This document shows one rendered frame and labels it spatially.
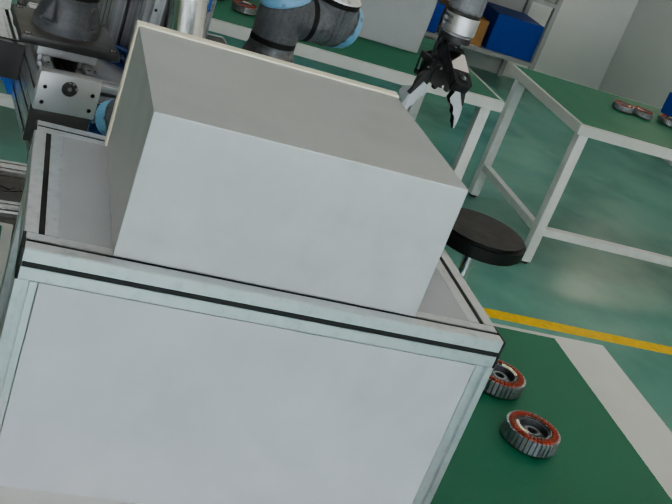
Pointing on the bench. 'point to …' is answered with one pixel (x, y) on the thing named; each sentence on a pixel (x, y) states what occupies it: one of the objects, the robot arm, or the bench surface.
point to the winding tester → (274, 174)
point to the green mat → (589, 411)
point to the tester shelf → (95, 169)
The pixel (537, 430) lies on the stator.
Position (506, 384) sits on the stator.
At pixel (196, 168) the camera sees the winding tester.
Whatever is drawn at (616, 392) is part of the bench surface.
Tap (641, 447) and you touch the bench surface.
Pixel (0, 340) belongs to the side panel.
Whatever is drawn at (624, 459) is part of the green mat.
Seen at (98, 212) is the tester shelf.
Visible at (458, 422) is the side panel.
